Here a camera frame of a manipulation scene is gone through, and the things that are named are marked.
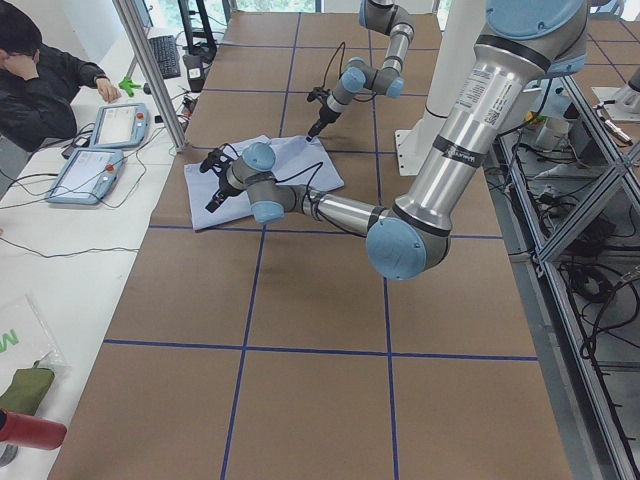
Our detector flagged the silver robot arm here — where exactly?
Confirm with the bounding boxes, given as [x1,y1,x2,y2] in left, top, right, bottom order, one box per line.
[200,1,590,280]
[306,0,415,142]

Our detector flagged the seated person in black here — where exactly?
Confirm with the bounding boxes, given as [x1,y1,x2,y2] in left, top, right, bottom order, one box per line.
[1,1,120,152]

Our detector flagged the aluminium frame post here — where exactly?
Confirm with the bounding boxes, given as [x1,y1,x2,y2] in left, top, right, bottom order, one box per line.
[112,0,187,152]

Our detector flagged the black keyboard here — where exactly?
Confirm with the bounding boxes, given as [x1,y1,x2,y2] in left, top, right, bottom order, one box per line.
[148,35,181,79]

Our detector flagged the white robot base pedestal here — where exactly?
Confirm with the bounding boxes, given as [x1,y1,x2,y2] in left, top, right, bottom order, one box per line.
[395,0,486,176]

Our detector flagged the far blue teach pendant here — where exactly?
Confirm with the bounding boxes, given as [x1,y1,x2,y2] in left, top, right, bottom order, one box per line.
[90,103,148,149]

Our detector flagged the blue teach pendant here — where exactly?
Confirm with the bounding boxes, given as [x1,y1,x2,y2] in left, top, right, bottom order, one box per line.
[45,148,124,205]
[90,103,148,149]

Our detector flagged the near blue teach pendant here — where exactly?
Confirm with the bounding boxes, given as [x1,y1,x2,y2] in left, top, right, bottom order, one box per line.
[45,148,124,205]

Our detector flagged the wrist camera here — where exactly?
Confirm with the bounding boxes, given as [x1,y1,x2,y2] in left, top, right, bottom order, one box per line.
[306,86,331,105]
[199,147,235,177]

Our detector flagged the green cloth bundle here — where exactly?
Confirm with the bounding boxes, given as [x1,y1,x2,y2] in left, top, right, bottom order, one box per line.
[1,367,55,416]

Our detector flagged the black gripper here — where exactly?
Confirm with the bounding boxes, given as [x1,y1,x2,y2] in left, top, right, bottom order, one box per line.
[205,172,245,212]
[306,105,340,140]

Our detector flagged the light blue striped shirt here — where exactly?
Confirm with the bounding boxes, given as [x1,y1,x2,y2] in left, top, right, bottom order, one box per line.
[184,135,344,231]

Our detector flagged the red bottle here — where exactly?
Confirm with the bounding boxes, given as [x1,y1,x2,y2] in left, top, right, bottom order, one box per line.
[1,408,67,450]

